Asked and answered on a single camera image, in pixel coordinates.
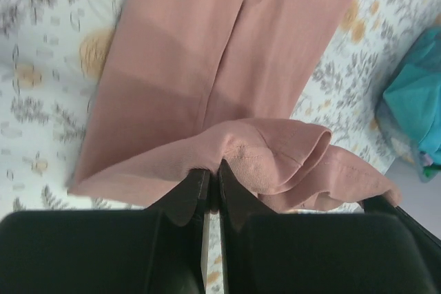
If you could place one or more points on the pink printed t shirt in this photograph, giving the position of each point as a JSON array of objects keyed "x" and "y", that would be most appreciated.
[{"x": 188, "y": 84}]

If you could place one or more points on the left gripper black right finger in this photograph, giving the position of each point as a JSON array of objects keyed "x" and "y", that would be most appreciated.
[{"x": 382, "y": 250}]

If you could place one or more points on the floral patterned table mat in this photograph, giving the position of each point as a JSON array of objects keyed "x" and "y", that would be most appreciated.
[{"x": 53, "y": 54}]

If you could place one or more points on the teal t shirt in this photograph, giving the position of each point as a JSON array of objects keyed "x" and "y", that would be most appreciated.
[{"x": 414, "y": 95}]

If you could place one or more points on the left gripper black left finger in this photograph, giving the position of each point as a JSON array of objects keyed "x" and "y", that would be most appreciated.
[{"x": 160, "y": 249}]

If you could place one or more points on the green t shirt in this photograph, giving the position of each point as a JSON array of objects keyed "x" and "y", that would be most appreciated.
[{"x": 431, "y": 171}]

